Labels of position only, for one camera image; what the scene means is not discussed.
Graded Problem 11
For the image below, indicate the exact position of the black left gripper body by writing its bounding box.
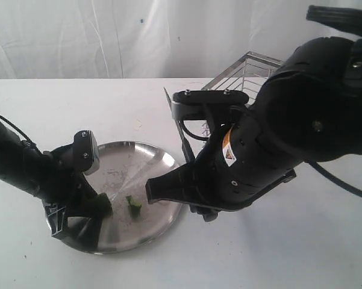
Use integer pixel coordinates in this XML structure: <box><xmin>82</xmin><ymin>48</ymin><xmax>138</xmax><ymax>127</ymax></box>
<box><xmin>42</xmin><ymin>144</ymin><xmax>98</xmax><ymax>217</ymax></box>

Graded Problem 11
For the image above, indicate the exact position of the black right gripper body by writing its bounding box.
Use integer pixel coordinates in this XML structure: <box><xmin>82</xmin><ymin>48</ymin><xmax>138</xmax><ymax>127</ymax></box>
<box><xmin>195</xmin><ymin>123</ymin><xmax>297</xmax><ymax>212</ymax></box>

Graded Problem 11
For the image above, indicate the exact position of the green vegetable piece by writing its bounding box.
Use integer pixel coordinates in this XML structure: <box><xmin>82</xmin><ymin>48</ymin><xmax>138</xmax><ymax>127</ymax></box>
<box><xmin>91</xmin><ymin>193</ymin><xmax>113</xmax><ymax>218</ymax></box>

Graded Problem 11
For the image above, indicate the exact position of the black handled knife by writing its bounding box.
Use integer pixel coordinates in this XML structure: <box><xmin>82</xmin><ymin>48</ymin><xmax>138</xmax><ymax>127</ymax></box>
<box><xmin>163</xmin><ymin>87</ymin><xmax>195</xmax><ymax>163</ymax></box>

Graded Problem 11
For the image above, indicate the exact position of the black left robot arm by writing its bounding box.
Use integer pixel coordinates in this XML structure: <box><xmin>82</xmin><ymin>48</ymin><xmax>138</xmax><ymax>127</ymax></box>
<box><xmin>0</xmin><ymin>115</ymin><xmax>112</xmax><ymax>252</ymax></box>

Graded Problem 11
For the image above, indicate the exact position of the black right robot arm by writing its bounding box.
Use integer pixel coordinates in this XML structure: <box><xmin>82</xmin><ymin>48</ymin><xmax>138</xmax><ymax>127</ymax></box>
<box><xmin>145</xmin><ymin>37</ymin><xmax>362</xmax><ymax>222</ymax></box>

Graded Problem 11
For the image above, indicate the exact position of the small green cut slice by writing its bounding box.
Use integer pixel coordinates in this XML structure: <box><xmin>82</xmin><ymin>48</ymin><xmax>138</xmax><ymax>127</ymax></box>
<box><xmin>125</xmin><ymin>195</ymin><xmax>142</xmax><ymax>219</ymax></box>

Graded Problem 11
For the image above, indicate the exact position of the round stainless steel plate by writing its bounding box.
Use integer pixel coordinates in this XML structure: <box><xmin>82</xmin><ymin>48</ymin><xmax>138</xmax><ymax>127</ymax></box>
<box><xmin>79</xmin><ymin>141</ymin><xmax>181</xmax><ymax>255</ymax></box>

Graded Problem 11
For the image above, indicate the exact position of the white backdrop curtain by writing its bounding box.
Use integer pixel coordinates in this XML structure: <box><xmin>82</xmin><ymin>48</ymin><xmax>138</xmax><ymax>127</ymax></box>
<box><xmin>0</xmin><ymin>0</ymin><xmax>362</xmax><ymax>80</ymax></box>

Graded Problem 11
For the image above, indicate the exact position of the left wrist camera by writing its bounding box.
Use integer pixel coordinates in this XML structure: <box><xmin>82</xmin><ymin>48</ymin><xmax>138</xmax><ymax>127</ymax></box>
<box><xmin>72</xmin><ymin>130</ymin><xmax>100</xmax><ymax>176</ymax></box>

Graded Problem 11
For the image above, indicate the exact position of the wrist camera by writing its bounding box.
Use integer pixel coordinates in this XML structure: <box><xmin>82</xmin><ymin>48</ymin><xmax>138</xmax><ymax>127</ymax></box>
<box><xmin>171</xmin><ymin>89</ymin><xmax>249</xmax><ymax>145</ymax></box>
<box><xmin>72</xmin><ymin>130</ymin><xmax>100</xmax><ymax>176</ymax></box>

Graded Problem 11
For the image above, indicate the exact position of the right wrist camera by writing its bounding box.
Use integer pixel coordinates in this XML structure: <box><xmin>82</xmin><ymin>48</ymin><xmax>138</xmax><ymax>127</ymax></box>
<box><xmin>171</xmin><ymin>89</ymin><xmax>249</xmax><ymax>145</ymax></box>

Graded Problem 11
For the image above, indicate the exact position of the wire mesh utensil holder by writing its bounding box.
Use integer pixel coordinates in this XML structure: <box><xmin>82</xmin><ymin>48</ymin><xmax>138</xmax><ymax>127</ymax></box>
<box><xmin>200</xmin><ymin>51</ymin><xmax>284</xmax><ymax>145</ymax></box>

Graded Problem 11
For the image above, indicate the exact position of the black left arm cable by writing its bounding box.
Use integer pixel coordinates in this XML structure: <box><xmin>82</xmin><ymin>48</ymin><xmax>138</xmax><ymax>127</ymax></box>
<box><xmin>0</xmin><ymin>110</ymin><xmax>39</xmax><ymax>148</ymax></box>

